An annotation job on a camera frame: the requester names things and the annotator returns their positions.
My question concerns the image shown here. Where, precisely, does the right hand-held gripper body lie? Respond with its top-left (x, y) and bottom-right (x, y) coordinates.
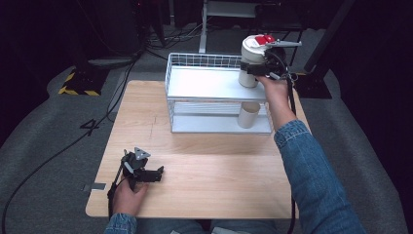
top-left (257, 39), bottom-right (303, 81)

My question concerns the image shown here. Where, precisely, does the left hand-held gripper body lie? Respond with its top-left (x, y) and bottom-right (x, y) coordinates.
top-left (119, 146), bottom-right (152, 191)

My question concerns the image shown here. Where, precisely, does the white cup with red lid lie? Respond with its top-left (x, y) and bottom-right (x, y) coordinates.
top-left (238, 33), bottom-right (278, 89)

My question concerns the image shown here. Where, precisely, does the white wire shelf rack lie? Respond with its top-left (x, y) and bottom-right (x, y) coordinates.
top-left (165, 52), bottom-right (277, 136)

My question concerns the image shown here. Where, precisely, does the white paper cup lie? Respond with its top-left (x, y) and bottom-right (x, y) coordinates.
top-left (237, 101), bottom-right (262, 130)

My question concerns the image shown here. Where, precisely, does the person's right hand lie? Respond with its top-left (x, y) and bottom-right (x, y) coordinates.
top-left (255, 75), bottom-right (294, 113)

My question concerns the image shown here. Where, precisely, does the person's left hand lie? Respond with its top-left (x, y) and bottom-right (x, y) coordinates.
top-left (111, 179), bottom-right (150, 216)

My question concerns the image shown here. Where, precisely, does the grey tape strip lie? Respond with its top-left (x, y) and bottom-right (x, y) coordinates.
top-left (82, 182), bottom-right (107, 192)

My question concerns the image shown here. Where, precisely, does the yellow black striped floor base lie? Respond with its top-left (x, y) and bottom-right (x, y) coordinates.
top-left (57, 68), bottom-right (110, 98)

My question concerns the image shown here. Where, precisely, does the right hand-held gripper cable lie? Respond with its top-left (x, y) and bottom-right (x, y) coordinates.
top-left (274, 52), bottom-right (300, 234)

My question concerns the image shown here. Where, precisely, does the hand-held gripper cable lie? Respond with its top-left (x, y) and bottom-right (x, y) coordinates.
top-left (106, 149), bottom-right (129, 218)
top-left (274, 52), bottom-right (300, 234)

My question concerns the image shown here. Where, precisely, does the left hand-held gripper cable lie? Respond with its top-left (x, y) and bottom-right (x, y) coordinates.
top-left (106, 149), bottom-right (129, 218)

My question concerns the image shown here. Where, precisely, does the black post with base plate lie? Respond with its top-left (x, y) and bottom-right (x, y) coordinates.
top-left (291, 0), bottom-right (357, 100)

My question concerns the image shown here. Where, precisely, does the white metal desk frame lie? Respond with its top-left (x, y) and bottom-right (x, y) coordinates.
top-left (198, 0), bottom-right (261, 55)

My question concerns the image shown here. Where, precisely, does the long black floor cable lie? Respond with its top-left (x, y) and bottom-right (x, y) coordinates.
top-left (0, 55), bottom-right (144, 234)

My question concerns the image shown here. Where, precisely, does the bundle of floor cables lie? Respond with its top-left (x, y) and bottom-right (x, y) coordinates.
top-left (142, 21), bottom-right (212, 61)

